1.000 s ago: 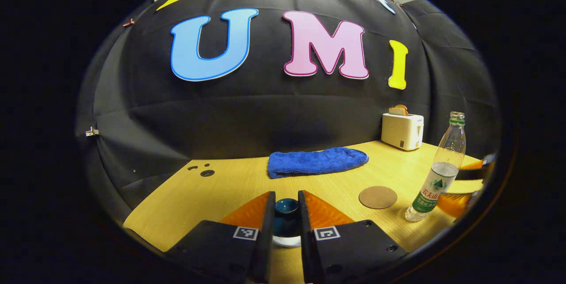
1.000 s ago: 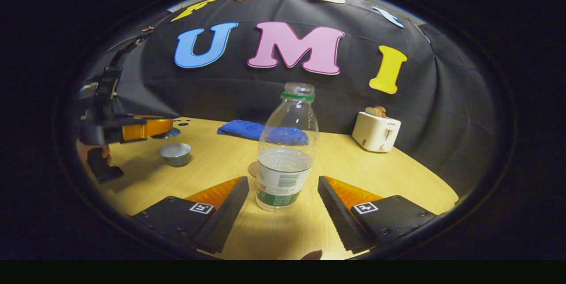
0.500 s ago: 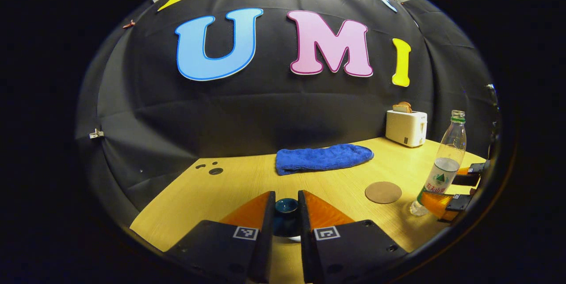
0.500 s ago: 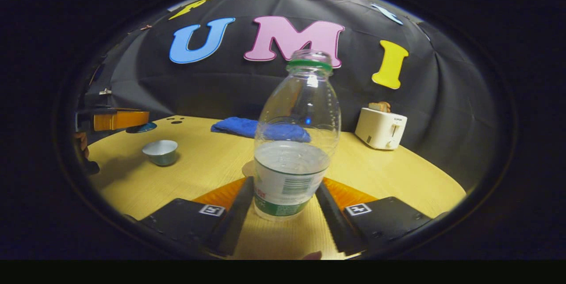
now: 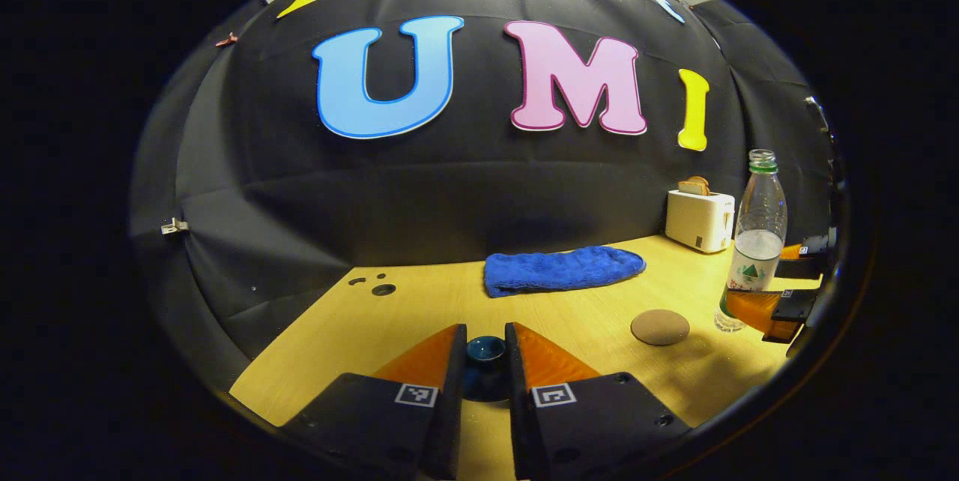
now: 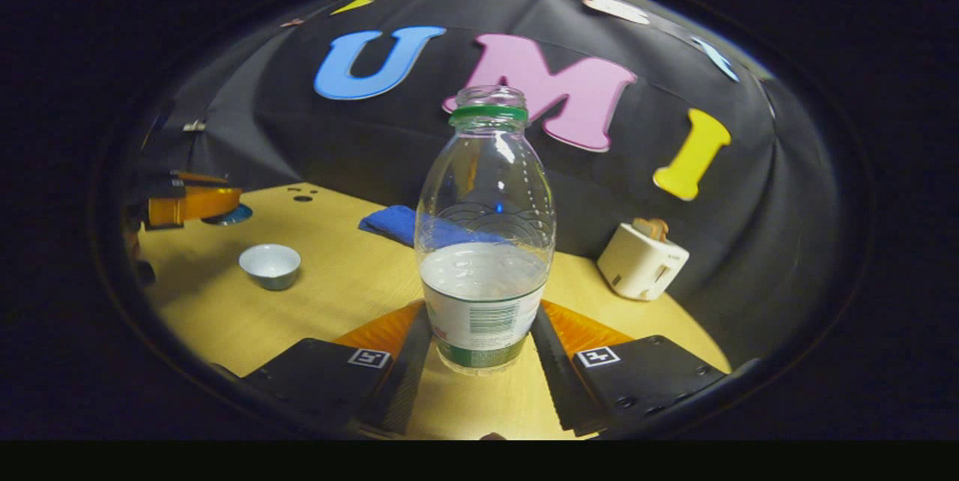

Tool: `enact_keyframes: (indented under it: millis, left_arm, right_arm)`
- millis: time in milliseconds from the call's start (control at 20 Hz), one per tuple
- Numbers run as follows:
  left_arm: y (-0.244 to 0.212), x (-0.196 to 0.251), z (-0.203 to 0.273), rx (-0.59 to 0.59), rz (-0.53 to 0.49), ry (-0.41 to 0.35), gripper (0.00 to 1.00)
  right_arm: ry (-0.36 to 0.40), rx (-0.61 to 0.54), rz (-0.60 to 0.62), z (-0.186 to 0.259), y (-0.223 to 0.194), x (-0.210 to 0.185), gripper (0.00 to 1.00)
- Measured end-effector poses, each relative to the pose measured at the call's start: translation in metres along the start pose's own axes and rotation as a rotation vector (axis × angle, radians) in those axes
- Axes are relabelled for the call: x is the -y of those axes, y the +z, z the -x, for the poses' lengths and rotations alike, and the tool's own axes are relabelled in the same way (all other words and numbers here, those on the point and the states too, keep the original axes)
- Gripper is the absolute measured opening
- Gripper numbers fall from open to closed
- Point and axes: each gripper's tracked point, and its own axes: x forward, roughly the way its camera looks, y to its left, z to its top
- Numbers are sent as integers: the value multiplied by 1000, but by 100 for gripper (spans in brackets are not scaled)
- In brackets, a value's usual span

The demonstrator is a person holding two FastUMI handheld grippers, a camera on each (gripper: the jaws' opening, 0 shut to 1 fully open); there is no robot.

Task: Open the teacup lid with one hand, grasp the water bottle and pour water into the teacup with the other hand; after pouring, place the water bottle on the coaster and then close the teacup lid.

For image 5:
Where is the blue towel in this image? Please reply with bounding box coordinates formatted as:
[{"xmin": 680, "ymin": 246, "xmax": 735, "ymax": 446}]
[{"xmin": 483, "ymin": 246, "xmax": 647, "ymax": 298}]

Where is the black backdrop cloth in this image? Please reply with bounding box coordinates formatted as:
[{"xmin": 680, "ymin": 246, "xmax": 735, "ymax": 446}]
[{"xmin": 129, "ymin": 0, "xmax": 836, "ymax": 392}]

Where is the round brown coaster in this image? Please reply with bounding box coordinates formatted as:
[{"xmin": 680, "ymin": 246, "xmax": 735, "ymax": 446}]
[{"xmin": 631, "ymin": 309, "xmax": 691, "ymax": 347}]

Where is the clear plastic water bottle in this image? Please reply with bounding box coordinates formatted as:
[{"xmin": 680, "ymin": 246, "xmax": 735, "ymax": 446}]
[{"xmin": 714, "ymin": 149, "xmax": 788, "ymax": 333}]

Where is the teal teacup lid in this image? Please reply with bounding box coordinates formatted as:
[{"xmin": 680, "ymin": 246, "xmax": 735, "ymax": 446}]
[{"xmin": 462, "ymin": 336, "xmax": 512, "ymax": 402}]

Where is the white toaster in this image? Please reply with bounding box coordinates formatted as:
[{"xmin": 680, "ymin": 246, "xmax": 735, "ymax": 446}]
[{"xmin": 665, "ymin": 190, "xmax": 736, "ymax": 254}]

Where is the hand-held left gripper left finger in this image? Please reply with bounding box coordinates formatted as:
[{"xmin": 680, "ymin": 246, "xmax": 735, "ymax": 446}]
[{"xmin": 281, "ymin": 324, "xmax": 468, "ymax": 481}]

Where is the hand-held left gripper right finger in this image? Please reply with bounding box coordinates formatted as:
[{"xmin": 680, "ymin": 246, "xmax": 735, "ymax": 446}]
[{"xmin": 504, "ymin": 322, "xmax": 692, "ymax": 481}]

